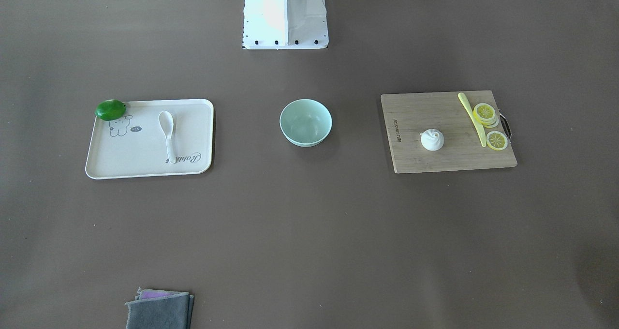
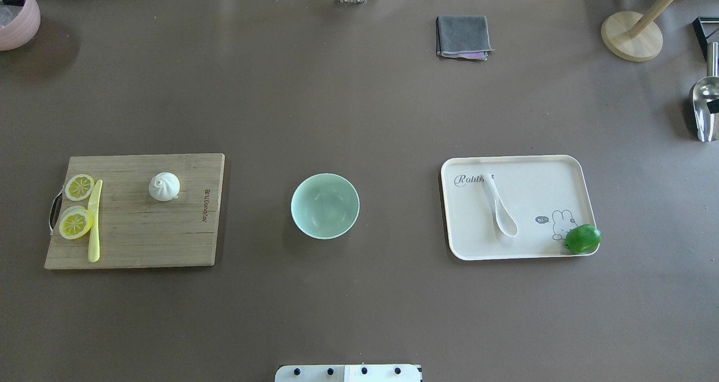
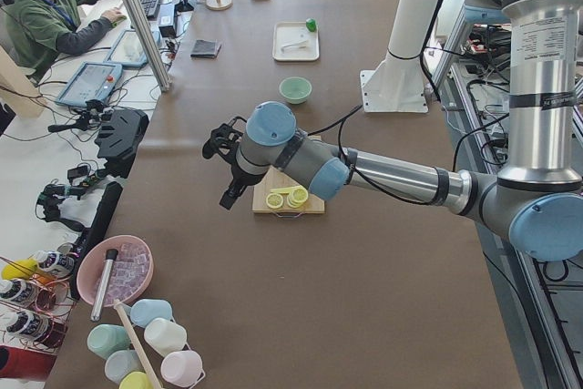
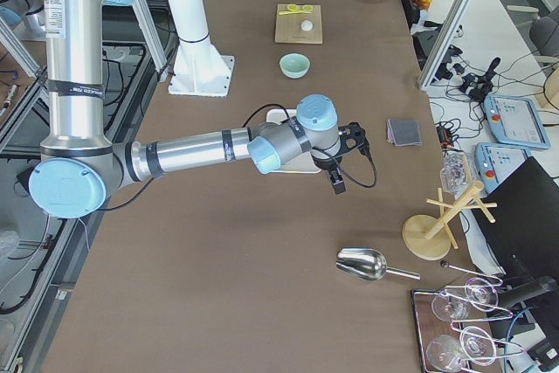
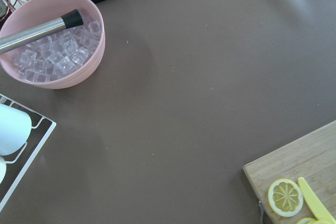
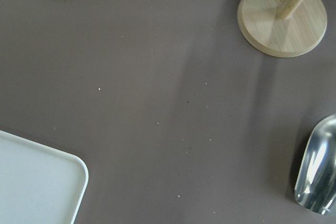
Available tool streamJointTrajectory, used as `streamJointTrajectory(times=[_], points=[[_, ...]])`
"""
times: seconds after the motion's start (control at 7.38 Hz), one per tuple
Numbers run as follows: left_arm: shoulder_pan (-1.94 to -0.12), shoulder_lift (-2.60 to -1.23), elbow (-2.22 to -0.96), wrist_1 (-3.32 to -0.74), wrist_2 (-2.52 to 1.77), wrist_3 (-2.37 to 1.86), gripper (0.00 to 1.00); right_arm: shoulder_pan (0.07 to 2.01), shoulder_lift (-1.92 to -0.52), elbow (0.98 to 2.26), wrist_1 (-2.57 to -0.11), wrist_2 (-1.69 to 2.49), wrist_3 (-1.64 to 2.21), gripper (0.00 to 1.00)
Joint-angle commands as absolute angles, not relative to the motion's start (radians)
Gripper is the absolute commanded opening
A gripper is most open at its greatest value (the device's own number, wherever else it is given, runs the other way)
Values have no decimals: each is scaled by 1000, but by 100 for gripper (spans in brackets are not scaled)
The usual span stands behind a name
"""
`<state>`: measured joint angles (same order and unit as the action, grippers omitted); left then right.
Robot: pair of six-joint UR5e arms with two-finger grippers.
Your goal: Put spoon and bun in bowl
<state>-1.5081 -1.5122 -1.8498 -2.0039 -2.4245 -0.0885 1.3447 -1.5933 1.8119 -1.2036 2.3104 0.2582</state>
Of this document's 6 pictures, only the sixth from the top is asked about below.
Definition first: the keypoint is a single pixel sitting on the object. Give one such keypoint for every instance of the wooden cup stand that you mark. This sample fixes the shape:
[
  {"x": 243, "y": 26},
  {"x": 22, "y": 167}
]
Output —
[{"x": 282, "y": 28}]

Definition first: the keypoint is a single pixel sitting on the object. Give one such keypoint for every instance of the metal scoop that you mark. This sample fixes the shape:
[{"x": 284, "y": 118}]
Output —
[{"x": 315, "y": 185}]

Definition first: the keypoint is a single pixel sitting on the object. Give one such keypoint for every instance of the cream plastic tray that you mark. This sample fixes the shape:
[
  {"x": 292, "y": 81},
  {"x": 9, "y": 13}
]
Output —
[{"x": 39, "y": 184}]

